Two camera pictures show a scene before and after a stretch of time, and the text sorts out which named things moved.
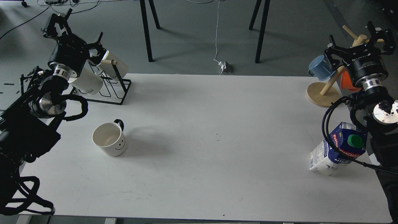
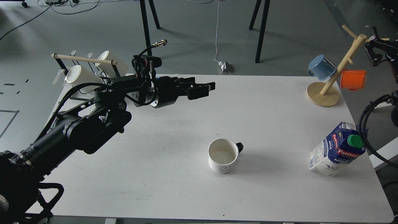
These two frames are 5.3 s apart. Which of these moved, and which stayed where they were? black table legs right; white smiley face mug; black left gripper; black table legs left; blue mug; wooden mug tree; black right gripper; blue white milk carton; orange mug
Moved: black left gripper; white smiley face mug; black right gripper
Stayed: orange mug; black table legs right; blue white milk carton; black table legs left; blue mug; wooden mug tree
